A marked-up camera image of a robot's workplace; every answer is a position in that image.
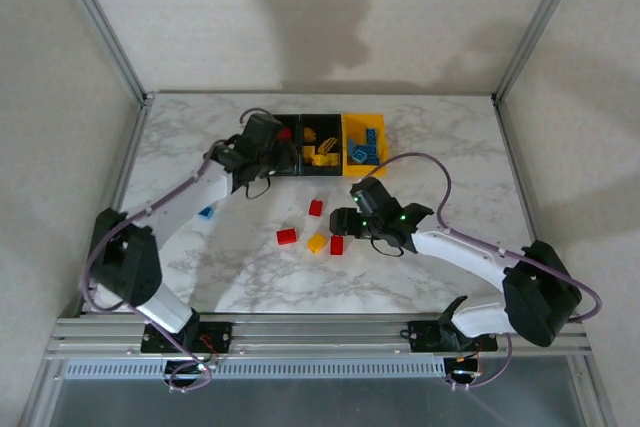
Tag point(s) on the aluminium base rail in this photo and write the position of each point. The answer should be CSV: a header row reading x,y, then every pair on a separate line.
x,y
320,337

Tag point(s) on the black plastic bin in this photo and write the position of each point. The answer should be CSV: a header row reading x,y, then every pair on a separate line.
x,y
325,122
291,119

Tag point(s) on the yellow sloped lego brick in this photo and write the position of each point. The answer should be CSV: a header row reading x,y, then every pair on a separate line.
x,y
309,134

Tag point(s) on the aluminium frame post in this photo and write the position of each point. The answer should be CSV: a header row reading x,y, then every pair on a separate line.
x,y
103,27
538,27

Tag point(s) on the red lego brick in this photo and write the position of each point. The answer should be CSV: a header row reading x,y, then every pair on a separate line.
x,y
337,245
286,236
285,134
315,207

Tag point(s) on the yellow plastic bin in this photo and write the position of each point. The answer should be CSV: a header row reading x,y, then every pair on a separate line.
x,y
360,122

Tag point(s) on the aluminium side rail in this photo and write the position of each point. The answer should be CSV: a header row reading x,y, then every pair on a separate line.
x,y
129,157
512,147

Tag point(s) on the small blue lego brick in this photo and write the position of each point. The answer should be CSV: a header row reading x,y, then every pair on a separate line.
x,y
205,213

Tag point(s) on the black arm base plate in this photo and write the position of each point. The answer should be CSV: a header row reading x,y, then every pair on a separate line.
x,y
420,337
220,334

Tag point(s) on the yellow lego plate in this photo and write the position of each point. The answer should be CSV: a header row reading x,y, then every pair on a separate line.
x,y
328,144

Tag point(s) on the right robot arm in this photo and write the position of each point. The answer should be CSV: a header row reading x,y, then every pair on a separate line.
x,y
540,297

